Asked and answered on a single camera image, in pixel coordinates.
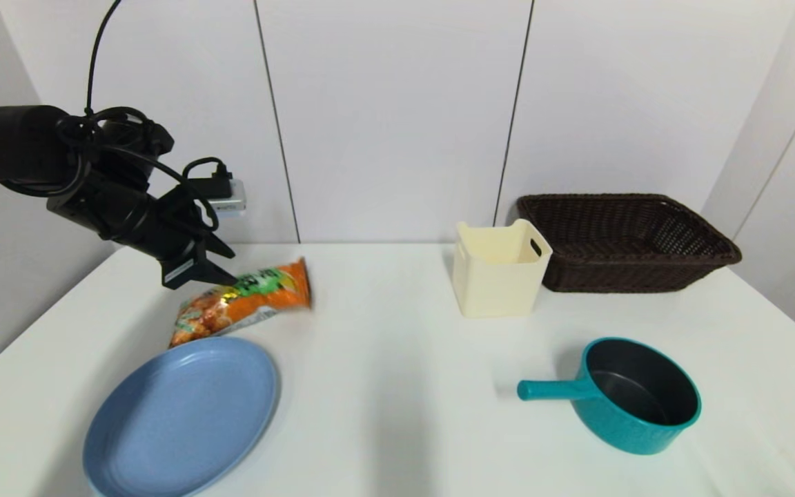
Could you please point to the blue round plate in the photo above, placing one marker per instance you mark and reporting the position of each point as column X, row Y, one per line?
column 181, row 421

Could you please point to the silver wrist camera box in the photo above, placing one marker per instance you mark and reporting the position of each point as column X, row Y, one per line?
column 228, row 198

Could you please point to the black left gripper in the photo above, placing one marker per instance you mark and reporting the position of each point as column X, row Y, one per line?
column 162, row 228

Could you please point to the dark brown wicker basket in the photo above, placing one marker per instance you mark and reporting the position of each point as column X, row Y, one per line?
column 624, row 241

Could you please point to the cream plastic storage bin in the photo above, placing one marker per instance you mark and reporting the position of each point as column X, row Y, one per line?
column 497, row 279

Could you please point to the orange cookie snack bag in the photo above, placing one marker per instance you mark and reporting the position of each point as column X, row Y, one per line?
column 246, row 303

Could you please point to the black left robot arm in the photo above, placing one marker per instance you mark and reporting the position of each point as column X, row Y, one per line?
column 21, row 146

